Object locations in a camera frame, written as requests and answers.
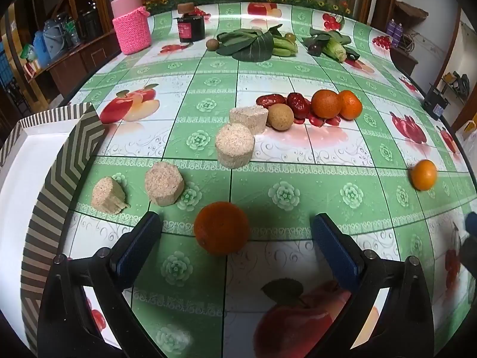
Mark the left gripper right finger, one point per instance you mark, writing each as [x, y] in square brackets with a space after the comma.
[343, 255]

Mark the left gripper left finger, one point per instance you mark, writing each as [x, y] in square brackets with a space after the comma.
[131, 251]

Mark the beige hexagonal cake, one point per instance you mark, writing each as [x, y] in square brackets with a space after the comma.
[164, 184]

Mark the orange mandarin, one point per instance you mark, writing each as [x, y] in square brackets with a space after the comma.
[221, 228]
[423, 175]
[351, 105]

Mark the beige round cake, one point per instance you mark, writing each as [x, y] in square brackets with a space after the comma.
[235, 145]

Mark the brown longan fruit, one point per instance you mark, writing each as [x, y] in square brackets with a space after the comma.
[280, 117]

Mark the large orange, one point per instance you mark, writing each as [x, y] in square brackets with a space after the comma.
[326, 104]

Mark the beige cake back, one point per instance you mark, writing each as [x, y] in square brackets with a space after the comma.
[253, 117]

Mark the striped white tray box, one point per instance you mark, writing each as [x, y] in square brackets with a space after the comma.
[42, 162]

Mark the black box on table edge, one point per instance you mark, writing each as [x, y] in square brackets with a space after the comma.
[435, 104]

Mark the wooden sideboard cabinet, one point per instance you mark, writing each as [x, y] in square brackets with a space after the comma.
[65, 74]

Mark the dark plum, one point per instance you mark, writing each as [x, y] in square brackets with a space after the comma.
[315, 50]

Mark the kiwi fruit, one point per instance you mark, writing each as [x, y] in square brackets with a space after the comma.
[212, 45]

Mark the blue thermos jug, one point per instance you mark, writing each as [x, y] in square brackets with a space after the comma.
[41, 51]

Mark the green grape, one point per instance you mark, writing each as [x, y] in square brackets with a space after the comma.
[290, 37]

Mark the pink knit-sleeved bottle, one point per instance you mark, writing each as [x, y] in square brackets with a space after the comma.
[130, 21]

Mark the dark jar with cork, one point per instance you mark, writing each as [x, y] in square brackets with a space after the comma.
[190, 23]

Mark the green leafy bok choy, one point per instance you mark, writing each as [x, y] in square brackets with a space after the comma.
[253, 45]

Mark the grey kettle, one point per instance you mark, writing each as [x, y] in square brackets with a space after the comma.
[54, 39]

